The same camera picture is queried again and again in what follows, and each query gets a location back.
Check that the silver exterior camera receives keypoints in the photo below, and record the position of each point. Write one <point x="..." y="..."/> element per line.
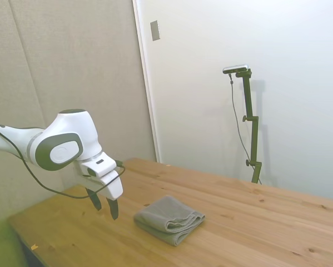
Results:
<point x="235" y="68"/>

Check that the grey wall switch plate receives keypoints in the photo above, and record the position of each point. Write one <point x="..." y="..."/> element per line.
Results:
<point x="155" y="30"/>

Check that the white door frame strip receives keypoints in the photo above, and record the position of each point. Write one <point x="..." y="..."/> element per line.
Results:
<point x="146" y="83"/>

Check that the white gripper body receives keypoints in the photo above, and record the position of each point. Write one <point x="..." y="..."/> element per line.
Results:
<point x="112" y="187"/>

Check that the grey folded towel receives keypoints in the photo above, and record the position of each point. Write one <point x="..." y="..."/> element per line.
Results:
<point x="169" y="220"/>

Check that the dark green camera stand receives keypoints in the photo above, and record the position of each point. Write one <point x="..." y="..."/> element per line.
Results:
<point x="251" y="125"/>

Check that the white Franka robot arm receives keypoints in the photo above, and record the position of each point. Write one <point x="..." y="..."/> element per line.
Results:
<point x="69" y="130"/>

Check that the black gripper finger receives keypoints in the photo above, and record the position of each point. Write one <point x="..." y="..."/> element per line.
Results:
<point x="95" y="200"/>
<point x="114" y="210"/>

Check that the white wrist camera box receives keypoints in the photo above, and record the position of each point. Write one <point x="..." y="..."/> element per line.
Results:
<point x="98" y="165"/>

